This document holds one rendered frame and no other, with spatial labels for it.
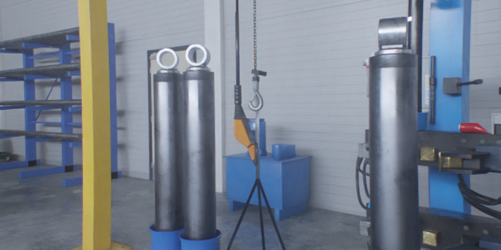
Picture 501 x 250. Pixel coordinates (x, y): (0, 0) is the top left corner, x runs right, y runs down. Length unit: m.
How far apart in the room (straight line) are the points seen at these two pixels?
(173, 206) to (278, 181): 1.72
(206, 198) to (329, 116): 2.50
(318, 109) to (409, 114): 3.07
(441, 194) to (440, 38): 0.95
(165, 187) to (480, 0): 3.20
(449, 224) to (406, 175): 0.71
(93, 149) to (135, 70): 3.87
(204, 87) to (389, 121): 1.27
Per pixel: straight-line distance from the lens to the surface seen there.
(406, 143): 2.08
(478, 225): 2.72
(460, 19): 2.92
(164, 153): 3.07
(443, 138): 2.68
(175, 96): 3.05
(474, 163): 2.39
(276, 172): 4.58
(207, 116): 2.82
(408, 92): 2.08
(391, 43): 2.13
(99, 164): 3.87
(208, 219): 2.92
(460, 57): 2.89
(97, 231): 3.98
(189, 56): 2.91
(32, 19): 10.74
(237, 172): 4.93
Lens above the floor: 1.26
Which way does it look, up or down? 1 degrees down
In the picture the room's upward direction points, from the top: 1 degrees counter-clockwise
